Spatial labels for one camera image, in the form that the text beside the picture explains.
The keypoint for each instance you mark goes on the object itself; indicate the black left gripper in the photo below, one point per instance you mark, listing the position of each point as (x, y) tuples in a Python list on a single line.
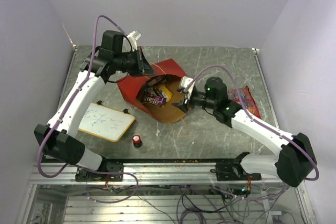
[(143, 66)]

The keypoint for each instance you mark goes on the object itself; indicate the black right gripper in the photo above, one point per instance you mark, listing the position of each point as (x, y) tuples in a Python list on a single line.
[(182, 104)]

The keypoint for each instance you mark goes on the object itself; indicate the yellow snack packet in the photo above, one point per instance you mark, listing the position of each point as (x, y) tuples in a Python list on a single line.
[(164, 92)]

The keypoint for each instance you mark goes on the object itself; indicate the red paper bag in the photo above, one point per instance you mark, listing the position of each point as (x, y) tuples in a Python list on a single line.
[(134, 89)]

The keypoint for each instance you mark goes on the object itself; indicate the purple M&M's packet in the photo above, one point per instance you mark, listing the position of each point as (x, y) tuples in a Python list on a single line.
[(154, 99)]

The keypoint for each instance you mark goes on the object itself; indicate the red candy assortment bag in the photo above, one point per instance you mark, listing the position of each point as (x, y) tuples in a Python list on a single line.
[(247, 99)]

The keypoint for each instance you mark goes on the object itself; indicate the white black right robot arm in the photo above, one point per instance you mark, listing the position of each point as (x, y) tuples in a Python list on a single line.
[(292, 158)]

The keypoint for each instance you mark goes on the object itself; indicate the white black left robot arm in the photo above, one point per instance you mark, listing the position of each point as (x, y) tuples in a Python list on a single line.
[(57, 138)]

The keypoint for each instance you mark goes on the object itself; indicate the red cap black marker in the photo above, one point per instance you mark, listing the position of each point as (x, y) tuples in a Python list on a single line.
[(137, 142)]

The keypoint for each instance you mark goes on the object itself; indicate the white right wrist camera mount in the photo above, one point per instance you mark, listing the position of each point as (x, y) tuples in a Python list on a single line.
[(187, 82)]

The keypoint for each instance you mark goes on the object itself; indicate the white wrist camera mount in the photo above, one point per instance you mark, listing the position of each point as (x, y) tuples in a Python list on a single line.
[(133, 38), (187, 82)]

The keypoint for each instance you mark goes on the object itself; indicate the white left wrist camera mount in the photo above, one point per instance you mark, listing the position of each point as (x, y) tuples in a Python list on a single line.
[(133, 38)]

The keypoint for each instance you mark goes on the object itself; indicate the small whiteboard yellow frame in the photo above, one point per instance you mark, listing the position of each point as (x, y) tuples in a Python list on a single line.
[(105, 122)]

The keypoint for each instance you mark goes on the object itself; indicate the aluminium frame rail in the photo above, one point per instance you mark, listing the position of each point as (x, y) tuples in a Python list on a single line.
[(147, 174)]

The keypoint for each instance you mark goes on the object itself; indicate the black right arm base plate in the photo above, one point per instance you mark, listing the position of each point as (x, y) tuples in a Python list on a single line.
[(228, 170)]

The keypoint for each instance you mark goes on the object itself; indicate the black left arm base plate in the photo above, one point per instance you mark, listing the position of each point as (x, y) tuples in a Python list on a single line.
[(109, 170)]

